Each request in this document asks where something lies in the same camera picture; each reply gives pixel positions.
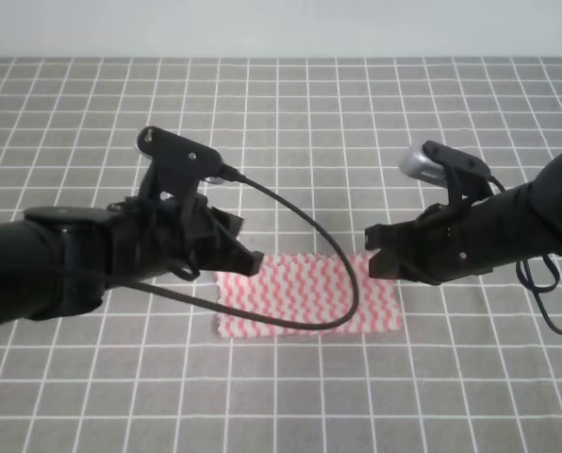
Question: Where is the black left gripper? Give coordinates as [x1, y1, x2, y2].
[106, 195, 262, 281]

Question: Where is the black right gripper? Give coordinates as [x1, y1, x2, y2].
[365, 202, 493, 286]

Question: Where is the pink white wavy towel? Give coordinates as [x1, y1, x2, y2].
[214, 252, 403, 334]

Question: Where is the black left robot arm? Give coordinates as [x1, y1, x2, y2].
[0, 196, 263, 326]

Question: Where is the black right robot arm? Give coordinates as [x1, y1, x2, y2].
[365, 141, 562, 285]

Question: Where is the black left camera cable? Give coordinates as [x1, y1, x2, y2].
[120, 164, 360, 335]

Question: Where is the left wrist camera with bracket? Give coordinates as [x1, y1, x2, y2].
[136, 126, 240, 210]

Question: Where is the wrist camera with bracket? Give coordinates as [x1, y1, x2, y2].
[399, 141, 493, 205]
[136, 126, 240, 210]

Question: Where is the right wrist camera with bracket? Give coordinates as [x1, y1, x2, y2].
[399, 141, 493, 205]

